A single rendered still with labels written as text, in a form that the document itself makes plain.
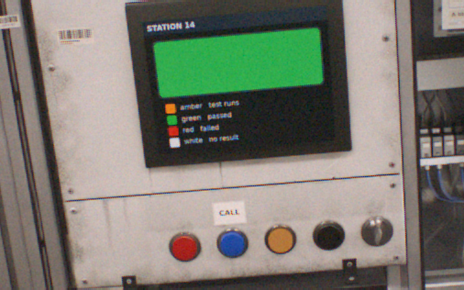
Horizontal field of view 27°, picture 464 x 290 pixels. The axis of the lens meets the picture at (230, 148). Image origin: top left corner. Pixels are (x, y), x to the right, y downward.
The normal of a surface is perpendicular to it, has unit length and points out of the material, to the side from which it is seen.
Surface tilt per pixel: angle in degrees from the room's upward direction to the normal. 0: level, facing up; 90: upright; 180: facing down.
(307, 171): 90
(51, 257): 90
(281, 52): 90
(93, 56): 90
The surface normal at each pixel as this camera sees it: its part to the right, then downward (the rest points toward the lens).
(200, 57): -0.03, 0.31
